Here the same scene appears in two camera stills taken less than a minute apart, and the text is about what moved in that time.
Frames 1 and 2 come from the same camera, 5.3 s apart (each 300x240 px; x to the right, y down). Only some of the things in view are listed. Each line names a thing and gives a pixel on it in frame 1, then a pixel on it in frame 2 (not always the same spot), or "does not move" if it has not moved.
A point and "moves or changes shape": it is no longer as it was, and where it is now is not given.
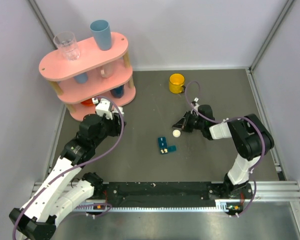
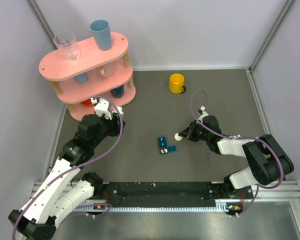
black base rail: (162, 194) does not move
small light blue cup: (81, 78) does not move
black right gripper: (184, 121) -> (188, 132)
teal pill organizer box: (164, 148) does not move
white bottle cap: (176, 133) moves or changes shape
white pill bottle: (121, 109) does not move
